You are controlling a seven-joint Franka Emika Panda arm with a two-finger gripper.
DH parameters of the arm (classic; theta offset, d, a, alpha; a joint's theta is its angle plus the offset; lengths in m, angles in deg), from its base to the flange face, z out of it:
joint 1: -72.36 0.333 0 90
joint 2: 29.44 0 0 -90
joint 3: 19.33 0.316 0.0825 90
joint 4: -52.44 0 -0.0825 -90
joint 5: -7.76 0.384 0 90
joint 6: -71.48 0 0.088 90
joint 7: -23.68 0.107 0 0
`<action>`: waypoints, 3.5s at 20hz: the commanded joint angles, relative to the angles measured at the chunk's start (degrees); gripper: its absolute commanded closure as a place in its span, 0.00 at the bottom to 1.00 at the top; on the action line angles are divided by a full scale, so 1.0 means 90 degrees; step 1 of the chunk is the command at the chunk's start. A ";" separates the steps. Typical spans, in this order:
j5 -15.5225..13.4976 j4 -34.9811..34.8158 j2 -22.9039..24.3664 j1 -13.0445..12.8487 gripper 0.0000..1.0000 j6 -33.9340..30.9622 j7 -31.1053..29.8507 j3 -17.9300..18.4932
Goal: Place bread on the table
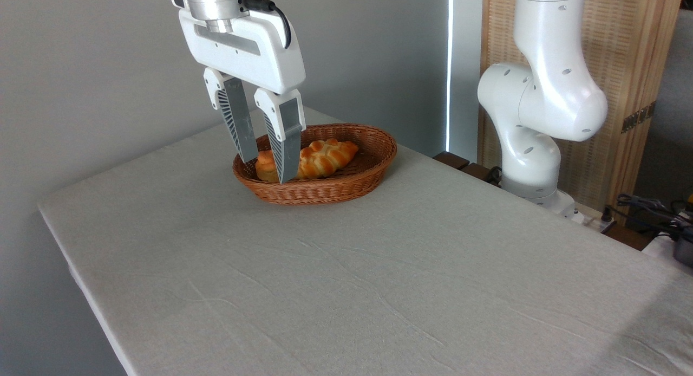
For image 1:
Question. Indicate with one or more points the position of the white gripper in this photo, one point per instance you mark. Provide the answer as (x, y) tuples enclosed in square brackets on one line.
[(260, 53)]

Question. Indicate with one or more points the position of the golden braided bread loaf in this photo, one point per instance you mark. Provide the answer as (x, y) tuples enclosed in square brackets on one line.
[(325, 156)]

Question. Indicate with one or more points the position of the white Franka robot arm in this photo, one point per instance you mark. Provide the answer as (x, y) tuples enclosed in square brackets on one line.
[(547, 94)]

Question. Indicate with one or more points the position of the brown oval wicker basket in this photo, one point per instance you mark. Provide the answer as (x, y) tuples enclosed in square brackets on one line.
[(346, 183)]

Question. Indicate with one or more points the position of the light grey tablecloth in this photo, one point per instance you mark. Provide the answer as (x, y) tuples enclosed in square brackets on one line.
[(379, 273)]

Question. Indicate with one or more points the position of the dark brown wooden table edge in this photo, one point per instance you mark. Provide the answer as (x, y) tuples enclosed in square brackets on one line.
[(460, 164)]

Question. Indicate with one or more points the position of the white power strip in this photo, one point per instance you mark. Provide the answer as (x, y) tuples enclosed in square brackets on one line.
[(587, 216)]

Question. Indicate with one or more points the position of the wooden bamboo folding screen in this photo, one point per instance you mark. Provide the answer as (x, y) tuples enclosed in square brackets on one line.
[(628, 56)]

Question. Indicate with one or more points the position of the dark metal screen hinge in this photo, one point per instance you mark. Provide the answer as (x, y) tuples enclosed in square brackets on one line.
[(639, 117)]

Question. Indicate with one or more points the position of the grey power adapter box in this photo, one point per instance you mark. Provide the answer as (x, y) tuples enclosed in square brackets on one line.
[(685, 248)]

